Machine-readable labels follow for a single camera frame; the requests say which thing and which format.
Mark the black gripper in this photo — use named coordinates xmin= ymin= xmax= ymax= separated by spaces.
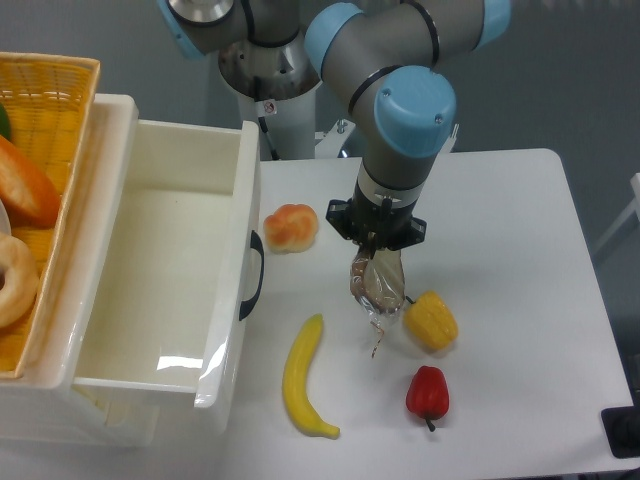
xmin=326 ymin=197 xmax=427 ymax=252

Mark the toast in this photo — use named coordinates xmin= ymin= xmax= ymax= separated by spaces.
xmin=349 ymin=246 xmax=406 ymax=358

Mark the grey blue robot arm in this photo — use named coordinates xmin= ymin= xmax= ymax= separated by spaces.
xmin=158 ymin=1 xmax=512 ymax=254

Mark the open upper white drawer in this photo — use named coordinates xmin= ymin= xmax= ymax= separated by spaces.
xmin=74 ymin=121 xmax=260 ymax=413

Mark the white drawer cabinet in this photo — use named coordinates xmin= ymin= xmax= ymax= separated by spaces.
xmin=1 ymin=95 xmax=231 ymax=446

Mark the round orange bread roll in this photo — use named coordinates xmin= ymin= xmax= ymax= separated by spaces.
xmin=263 ymin=204 xmax=319 ymax=254

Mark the yellow toy corn piece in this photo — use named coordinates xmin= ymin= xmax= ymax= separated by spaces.
xmin=403 ymin=290 xmax=459 ymax=350

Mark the red toy bell pepper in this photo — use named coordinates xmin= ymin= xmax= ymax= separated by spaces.
xmin=405 ymin=366 xmax=450 ymax=432

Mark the yellow toy banana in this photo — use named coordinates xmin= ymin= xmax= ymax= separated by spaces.
xmin=281 ymin=314 xmax=340 ymax=440

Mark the black device at table edge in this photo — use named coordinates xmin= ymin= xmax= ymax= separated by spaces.
xmin=601 ymin=406 xmax=639 ymax=459

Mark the orange bread loaf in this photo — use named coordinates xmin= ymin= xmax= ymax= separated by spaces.
xmin=1 ymin=137 xmax=61 ymax=229

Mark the yellow wicker basket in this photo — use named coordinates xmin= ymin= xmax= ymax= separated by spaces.
xmin=1 ymin=52 xmax=100 ymax=380

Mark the beige bagel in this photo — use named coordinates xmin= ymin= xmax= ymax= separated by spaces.
xmin=1 ymin=233 xmax=39 ymax=327

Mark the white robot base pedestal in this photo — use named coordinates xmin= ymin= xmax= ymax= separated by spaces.
xmin=217 ymin=29 xmax=321 ymax=162

